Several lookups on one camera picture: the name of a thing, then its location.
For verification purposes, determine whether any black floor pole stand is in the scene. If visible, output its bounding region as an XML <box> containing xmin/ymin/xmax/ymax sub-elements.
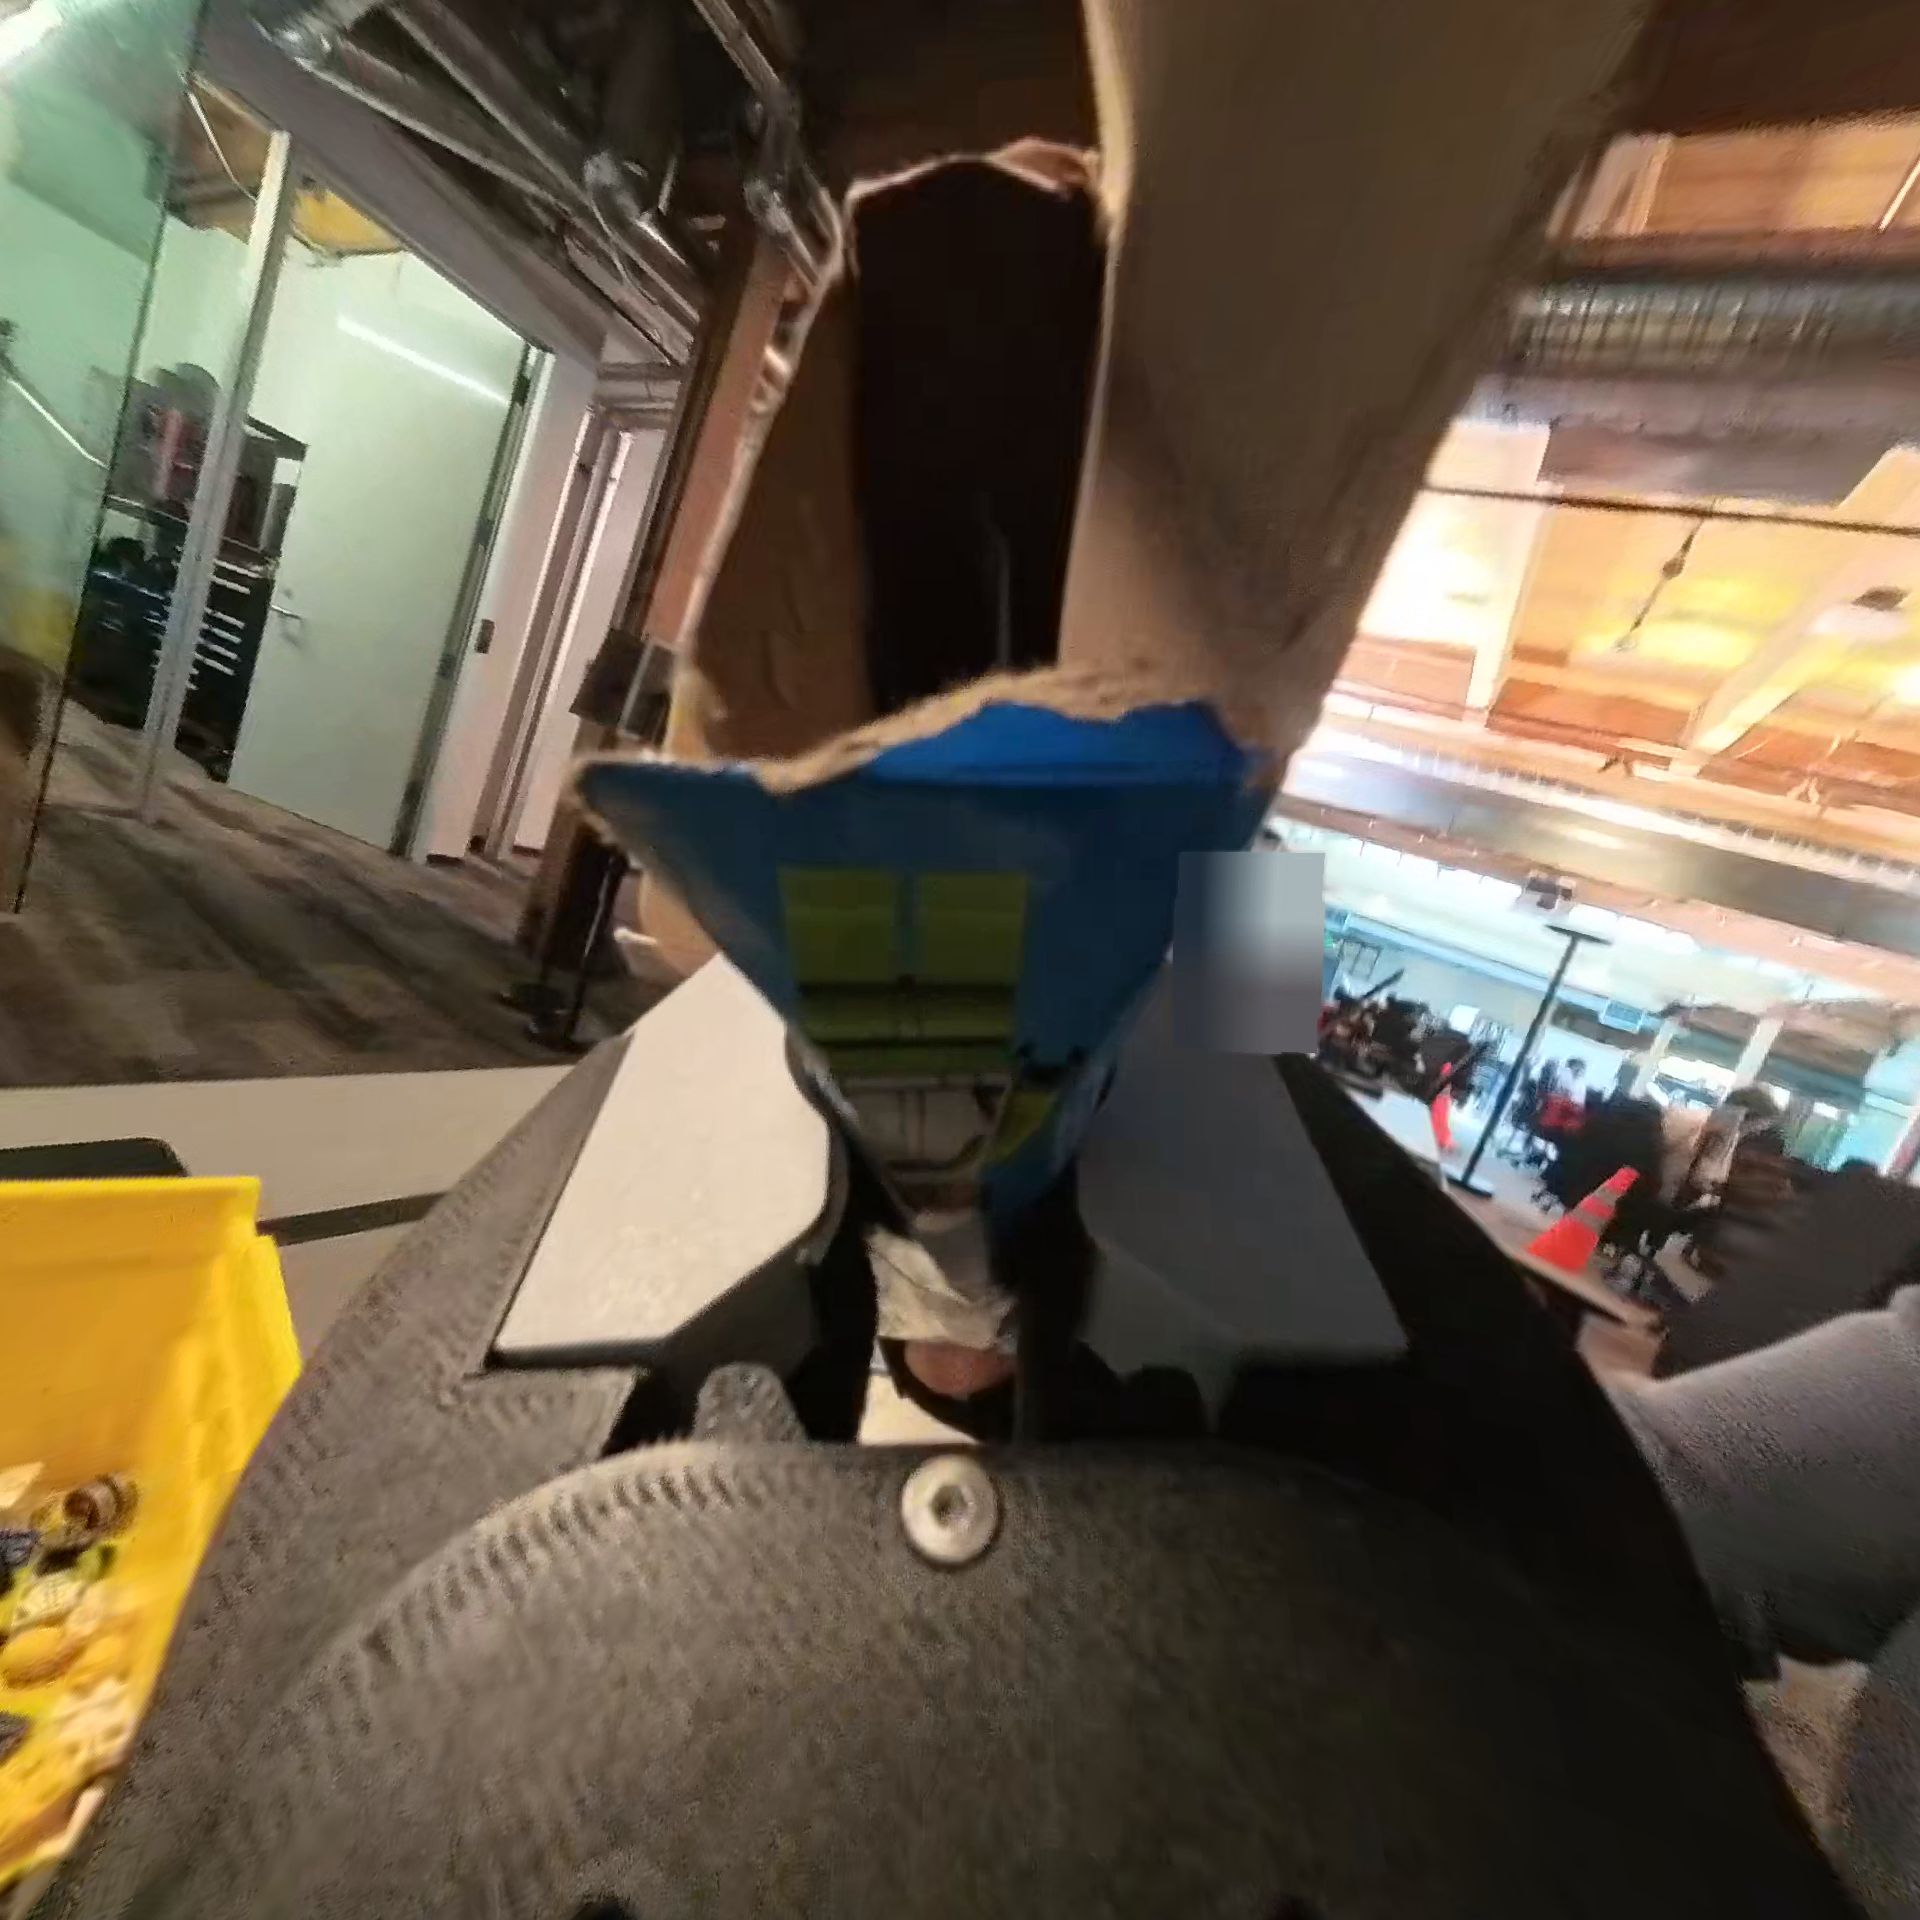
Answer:
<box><xmin>1463</xmin><ymin>919</ymin><xmax>1616</xmax><ymax>1199</ymax></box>

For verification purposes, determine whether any large orange traffic cone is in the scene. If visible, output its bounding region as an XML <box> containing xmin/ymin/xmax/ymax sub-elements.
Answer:
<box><xmin>1527</xmin><ymin>1168</ymin><xmax>1642</xmax><ymax>1274</ymax></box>

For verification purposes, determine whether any black tool cabinet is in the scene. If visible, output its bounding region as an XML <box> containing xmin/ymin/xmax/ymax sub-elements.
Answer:
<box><xmin>75</xmin><ymin>534</ymin><xmax>289</xmax><ymax>775</ymax></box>

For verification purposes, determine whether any clear bag of lego pieces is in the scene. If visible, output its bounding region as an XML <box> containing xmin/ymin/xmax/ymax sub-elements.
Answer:
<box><xmin>0</xmin><ymin>1467</ymin><xmax>148</xmax><ymax>1779</ymax></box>

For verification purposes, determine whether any frosted glass door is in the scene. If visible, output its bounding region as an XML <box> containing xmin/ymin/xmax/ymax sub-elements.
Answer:
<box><xmin>232</xmin><ymin>248</ymin><xmax>548</xmax><ymax>864</ymax></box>

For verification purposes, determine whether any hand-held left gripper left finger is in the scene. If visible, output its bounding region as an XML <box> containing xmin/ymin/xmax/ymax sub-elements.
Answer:
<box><xmin>489</xmin><ymin>958</ymin><xmax>845</xmax><ymax>1370</ymax></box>

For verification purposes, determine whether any yellow plastic bin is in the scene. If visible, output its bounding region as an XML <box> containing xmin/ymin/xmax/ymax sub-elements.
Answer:
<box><xmin>0</xmin><ymin>1177</ymin><xmax>301</xmax><ymax>1893</ymax></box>

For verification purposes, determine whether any person's right forearm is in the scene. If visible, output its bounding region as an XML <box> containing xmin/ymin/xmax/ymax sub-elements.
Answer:
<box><xmin>1611</xmin><ymin>1290</ymin><xmax>1920</xmax><ymax>1920</ymax></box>

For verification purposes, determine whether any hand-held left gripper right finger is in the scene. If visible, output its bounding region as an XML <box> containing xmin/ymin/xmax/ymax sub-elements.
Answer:
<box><xmin>1079</xmin><ymin>1049</ymin><xmax>1416</xmax><ymax>1374</ymax></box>

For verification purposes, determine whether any blue lego box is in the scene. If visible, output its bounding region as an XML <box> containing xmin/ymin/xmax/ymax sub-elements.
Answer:
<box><xmin>577</xmin><ymin>0</ymin><xmax>1652</xmax><ymax>1353</ymax></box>

